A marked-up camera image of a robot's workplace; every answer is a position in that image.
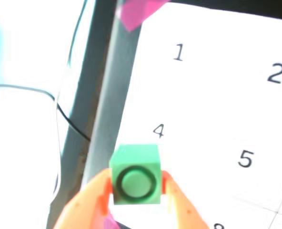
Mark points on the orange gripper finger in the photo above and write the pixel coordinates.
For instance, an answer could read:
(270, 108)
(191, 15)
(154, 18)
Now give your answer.
(83, 205)
(184, 210)

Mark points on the green cube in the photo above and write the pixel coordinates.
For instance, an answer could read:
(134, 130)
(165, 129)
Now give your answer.
(136, 183)

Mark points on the white numbered grid paper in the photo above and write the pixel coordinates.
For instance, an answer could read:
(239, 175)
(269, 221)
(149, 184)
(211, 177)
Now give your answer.
(203, 95)

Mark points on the pink tape piece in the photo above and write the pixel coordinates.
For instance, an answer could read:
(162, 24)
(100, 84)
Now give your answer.
(110, 223)
(136, 12)

